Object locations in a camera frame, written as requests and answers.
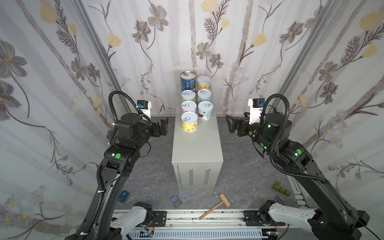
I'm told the yellow labelled white can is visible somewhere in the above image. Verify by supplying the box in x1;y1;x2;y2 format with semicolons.
181;112;199;133

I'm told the pink labelled white can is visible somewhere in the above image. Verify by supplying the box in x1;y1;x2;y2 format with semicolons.
181;101;197;114

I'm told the green labelled white can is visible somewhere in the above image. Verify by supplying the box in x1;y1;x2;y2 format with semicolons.
181;90;196;102

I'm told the teal labelled white can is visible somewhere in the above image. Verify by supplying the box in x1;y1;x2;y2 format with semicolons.
197;89;212;103

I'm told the orange can with plastic lid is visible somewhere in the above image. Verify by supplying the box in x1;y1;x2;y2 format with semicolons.
196;75;211;91

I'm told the blue labelled tin can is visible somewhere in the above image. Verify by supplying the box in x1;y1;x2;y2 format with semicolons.
180;71;196;92

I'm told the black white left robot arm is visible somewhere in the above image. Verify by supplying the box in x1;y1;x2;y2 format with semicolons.
67;91;169;240

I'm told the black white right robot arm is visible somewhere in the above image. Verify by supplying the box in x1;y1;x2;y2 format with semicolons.
226;94;384;240

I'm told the grey metal cabinet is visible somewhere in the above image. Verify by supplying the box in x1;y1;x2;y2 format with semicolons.
171;86;224;190

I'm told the green toy block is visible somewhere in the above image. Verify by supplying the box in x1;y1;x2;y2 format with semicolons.
272;181;292;197

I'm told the blue toy car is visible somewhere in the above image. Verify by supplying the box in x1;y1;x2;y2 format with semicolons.
118;190;130;203

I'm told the wooden mallet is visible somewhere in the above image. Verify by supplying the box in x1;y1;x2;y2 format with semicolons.
199;194;231;220

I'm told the small grey blue block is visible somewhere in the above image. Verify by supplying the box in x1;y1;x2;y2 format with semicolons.
171;195;182;208

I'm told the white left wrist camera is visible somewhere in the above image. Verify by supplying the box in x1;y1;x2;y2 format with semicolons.
137;100;152;119

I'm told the aluminium rail base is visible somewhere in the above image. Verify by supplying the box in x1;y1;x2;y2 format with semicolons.
110;208;334;240

